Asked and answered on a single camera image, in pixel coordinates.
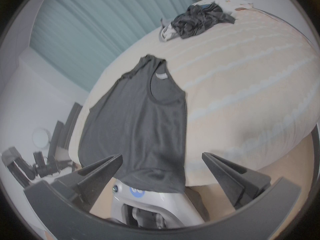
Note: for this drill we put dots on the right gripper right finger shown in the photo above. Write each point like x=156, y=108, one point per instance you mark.
x=221, y=176

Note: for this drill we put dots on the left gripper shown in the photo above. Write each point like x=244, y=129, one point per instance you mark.
x=48, y=170

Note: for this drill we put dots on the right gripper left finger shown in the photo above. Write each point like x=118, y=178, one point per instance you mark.
x=102, y=176

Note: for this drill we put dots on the black T-shirt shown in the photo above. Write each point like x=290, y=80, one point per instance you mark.
x=140, y=134

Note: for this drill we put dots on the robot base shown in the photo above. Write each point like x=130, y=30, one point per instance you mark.
x=155, y=201

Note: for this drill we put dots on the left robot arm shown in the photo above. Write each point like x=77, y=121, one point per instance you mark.
x=12, y=156

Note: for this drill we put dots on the bed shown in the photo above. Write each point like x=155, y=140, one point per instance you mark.
x=237, y=96

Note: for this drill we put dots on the pile of clothes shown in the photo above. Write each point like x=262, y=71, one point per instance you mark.
x=200, y=21

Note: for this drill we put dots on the round white-framed mirror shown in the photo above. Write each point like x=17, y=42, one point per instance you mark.
x=41, y=137

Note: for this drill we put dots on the dark chest of drawers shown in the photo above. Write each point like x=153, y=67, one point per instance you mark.
x=65, y=131

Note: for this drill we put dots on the blue-green curtain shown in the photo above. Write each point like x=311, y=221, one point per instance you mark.
x=100, y=29

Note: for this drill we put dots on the white printed pillow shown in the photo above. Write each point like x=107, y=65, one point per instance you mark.
x=232, y=4

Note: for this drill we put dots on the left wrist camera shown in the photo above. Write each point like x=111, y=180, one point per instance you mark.
x=39, y=159

